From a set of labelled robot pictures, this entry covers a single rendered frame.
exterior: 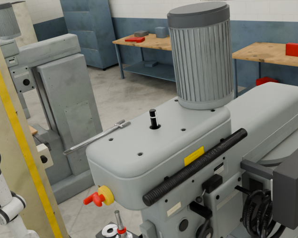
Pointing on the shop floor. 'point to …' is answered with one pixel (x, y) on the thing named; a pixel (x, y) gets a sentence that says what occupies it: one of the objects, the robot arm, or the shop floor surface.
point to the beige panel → (20, 151)
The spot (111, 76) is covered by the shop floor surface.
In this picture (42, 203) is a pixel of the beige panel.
